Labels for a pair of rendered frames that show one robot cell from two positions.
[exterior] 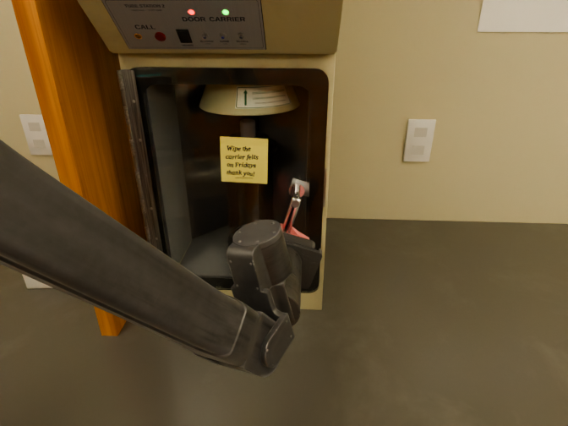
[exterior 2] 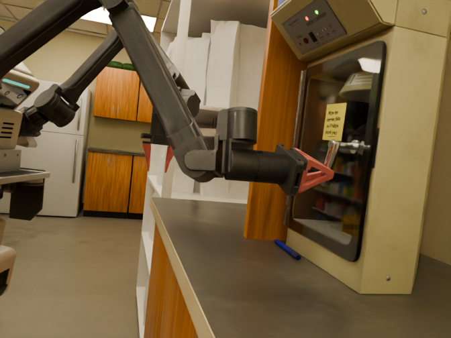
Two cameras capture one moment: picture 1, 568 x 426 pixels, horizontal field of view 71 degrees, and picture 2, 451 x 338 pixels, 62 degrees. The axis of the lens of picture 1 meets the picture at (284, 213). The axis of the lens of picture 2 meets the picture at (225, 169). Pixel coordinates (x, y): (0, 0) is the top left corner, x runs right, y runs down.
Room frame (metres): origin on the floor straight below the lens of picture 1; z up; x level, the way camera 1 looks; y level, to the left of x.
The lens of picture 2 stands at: (0.16, -0.61, 1.17)
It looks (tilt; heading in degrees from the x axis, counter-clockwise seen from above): 3 degrees down; 72
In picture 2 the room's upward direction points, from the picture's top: 6 degrees clockwise
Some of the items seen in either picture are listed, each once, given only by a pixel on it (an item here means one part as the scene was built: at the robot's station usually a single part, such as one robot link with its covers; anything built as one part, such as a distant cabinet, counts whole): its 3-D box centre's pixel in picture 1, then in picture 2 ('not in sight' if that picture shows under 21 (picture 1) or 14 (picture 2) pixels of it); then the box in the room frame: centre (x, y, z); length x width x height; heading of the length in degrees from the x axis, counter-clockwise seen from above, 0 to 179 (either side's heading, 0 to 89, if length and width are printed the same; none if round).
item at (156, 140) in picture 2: not in sight; (162, 155); (0.31, 0.41, 1.13); 0.07 x 0.07 x 0.09; 87
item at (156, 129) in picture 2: not in sight; (161, 128); (0.31, 0.41, 1.21); 0.10 x 0.07 x 0.07; 177
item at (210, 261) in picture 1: (232, 193); (326, 150); (0.61, 0.09, 1.19); 0.30 x 0.01 x 0.40; 87
